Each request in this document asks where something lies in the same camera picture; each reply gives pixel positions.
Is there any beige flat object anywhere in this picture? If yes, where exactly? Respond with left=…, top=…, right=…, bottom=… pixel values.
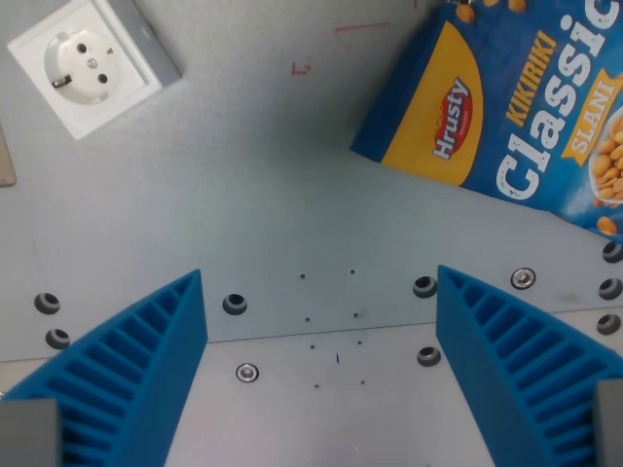
left=0, top=124, right=18, bottom=188

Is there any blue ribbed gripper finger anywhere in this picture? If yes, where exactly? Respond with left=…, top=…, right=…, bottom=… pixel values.
left=0, top=269, right=209, bottom=467
left=435, top=265, right=623, bottom=467

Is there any blue Hrusty peanut snack bag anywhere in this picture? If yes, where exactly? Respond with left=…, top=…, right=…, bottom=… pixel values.
left=348, top=0, right=623, bottom=244

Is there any white wall socket with grey base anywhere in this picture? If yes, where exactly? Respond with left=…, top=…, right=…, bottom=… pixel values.
left=6, top=0, right=183, bottom=141

